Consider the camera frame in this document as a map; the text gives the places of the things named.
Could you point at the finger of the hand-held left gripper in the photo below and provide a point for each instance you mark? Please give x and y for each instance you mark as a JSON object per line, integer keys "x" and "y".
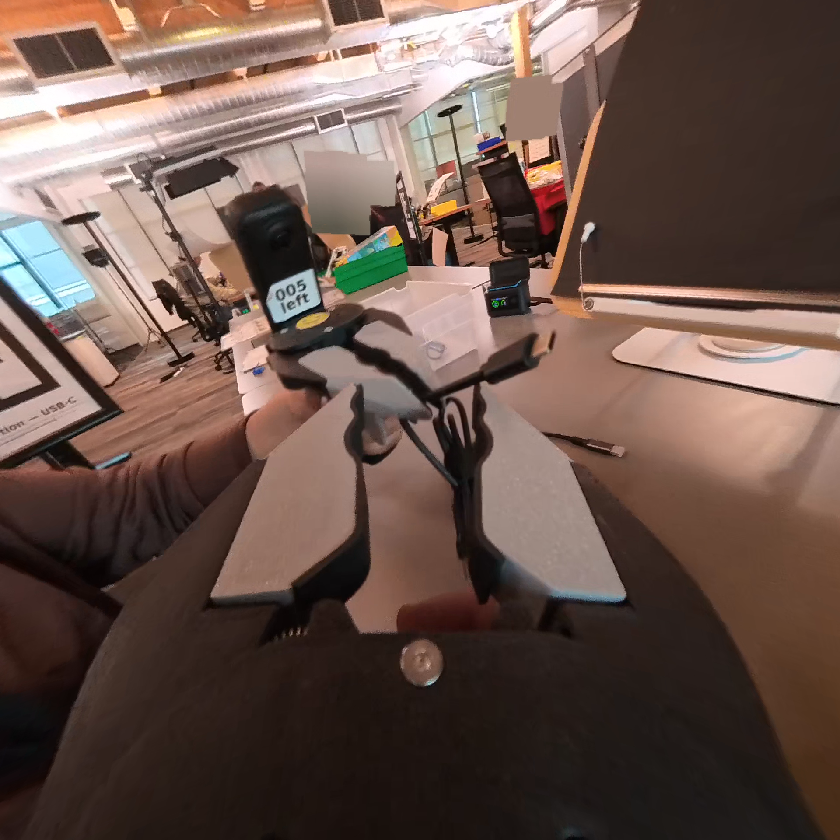
{"x": 367, "y": 384}
{"x": 387, "y": 321}

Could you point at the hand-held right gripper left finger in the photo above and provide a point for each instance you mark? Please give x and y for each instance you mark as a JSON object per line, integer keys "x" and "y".
{"x": 295, "y": 499}

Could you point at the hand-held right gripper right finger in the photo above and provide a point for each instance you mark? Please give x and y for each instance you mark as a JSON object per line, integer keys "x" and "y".
{"x": 538, "y": 512}

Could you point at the person's left forearm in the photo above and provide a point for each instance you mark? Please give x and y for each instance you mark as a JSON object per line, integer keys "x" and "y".
{"x": 131, "y": 492}

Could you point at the person's left hand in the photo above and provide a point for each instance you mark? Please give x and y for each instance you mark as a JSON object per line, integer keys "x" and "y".
{"x": 282, "y": 420}

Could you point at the green plastic bin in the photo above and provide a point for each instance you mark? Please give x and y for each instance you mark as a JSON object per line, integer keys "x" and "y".
{"x": 371, "y": 272}

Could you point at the clear plastic bin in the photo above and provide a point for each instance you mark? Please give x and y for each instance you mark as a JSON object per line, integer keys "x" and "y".
{"x": 446, "y": 308}

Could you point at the colourful picture box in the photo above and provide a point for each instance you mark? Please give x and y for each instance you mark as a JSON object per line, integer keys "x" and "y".
{"x": 377, "y": 243}

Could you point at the studio light on tripod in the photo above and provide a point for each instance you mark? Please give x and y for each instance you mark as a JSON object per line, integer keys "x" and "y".
{"x": 197, "y": 176}

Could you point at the black office chair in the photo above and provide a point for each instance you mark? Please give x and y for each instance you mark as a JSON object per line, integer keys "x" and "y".
{"x": 515, "y": 203}
{"x": 180, "y": 305}

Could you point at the black charging case with display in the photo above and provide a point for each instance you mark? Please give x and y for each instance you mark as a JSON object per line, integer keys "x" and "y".
{"x": 508, "y": 282}

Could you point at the black floor lamp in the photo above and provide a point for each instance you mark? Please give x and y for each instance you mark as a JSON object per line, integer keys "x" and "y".
{"x": 124, "y": 289}
{"x": 457, "y": 164}

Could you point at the red covered table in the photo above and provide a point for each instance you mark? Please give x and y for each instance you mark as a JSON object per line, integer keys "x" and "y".
{"x": 550, "y": 203}

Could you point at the black framed sign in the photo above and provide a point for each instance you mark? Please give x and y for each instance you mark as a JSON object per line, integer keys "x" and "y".
{"x": 39, "y": 367}

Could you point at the person's upper body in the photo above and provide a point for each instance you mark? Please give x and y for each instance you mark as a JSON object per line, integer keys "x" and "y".
{"x": 39, "y": 656}

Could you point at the black wooden book stand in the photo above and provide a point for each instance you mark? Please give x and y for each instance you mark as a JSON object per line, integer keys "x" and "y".
{"x": 722, "y": 164}

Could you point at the silver ventilation duct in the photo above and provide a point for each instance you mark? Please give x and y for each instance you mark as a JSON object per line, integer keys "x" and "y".
{"x": 229, "y": 111}

